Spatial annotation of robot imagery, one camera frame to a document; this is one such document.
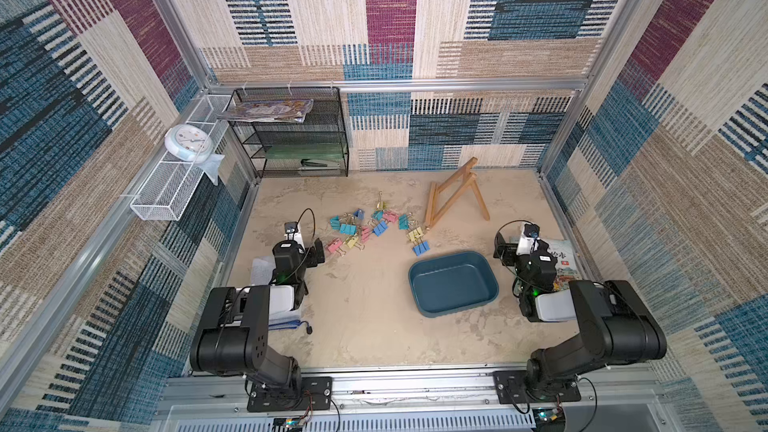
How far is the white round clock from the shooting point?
74 cm

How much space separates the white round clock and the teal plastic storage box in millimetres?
643

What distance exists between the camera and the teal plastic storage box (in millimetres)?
888
